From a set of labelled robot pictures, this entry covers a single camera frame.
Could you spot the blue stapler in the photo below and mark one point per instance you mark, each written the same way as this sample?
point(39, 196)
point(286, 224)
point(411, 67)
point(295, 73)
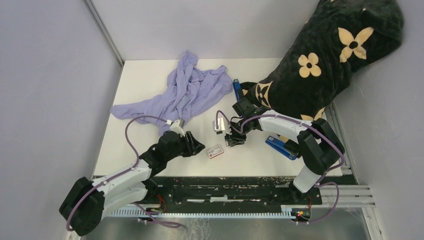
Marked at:
point(237, 89)
point(279, 146)

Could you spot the aluminium rail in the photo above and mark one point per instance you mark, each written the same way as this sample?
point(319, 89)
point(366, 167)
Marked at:
point(348, 195)

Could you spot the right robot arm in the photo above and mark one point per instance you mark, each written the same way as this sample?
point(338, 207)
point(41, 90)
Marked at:
point(312, 140)

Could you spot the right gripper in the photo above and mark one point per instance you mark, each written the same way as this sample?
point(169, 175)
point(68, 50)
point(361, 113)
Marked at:
point(233, 140)

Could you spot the black floral blanket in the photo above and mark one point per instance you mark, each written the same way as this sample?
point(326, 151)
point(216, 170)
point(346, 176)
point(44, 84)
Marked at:
point(340, 38)

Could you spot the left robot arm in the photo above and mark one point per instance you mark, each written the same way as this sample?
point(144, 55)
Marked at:
point(90, 201)

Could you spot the slotted cable duct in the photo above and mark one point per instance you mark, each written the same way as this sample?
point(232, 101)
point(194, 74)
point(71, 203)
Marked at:
point(132, 211)

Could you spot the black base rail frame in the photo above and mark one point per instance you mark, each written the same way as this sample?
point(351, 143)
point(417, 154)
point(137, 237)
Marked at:
point(267, 180)

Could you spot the lavender crumpled cloth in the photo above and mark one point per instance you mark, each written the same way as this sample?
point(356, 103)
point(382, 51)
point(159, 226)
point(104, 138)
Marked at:
point(189, 93)

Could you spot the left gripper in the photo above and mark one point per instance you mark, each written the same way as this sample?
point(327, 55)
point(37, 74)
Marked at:
point(193, 146)

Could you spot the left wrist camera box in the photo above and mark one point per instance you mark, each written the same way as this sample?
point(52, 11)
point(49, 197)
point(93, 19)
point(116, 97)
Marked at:
point(177, 127)

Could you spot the red white staple box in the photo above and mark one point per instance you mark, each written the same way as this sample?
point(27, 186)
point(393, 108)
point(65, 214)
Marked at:
point(215, 151)

